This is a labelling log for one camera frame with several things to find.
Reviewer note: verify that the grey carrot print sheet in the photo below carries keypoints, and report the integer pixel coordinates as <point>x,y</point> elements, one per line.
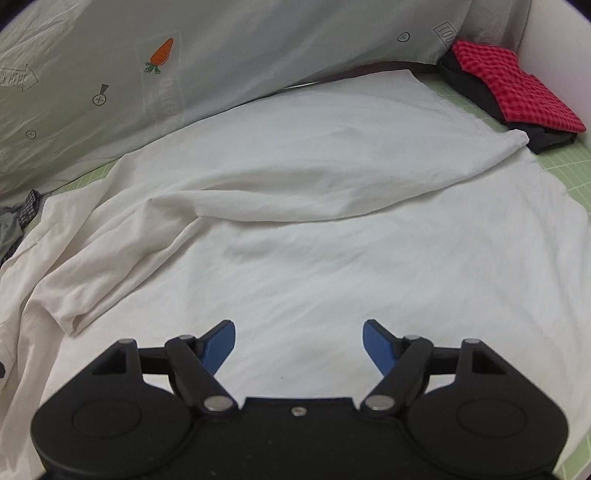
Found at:
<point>231,46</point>

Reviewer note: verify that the grey garment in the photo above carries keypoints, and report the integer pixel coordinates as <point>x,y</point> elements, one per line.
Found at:
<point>9,235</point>

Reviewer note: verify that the white garment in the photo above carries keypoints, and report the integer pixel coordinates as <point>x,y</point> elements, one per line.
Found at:
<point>323,254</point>

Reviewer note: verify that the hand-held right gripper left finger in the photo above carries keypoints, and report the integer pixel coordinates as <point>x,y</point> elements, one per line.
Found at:
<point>220,346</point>

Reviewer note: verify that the green grid mat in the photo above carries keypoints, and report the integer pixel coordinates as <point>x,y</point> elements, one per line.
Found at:
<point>572,170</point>

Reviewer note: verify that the black folded garment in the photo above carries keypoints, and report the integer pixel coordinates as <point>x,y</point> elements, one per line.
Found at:
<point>549,141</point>

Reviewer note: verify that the red checked folded garment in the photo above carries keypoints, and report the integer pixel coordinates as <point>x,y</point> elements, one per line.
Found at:
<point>521,92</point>

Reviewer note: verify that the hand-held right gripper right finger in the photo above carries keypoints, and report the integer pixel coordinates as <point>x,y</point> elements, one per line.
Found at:
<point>378,346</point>

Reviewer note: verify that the white partition board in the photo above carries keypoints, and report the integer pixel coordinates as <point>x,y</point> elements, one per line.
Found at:
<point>563,46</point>

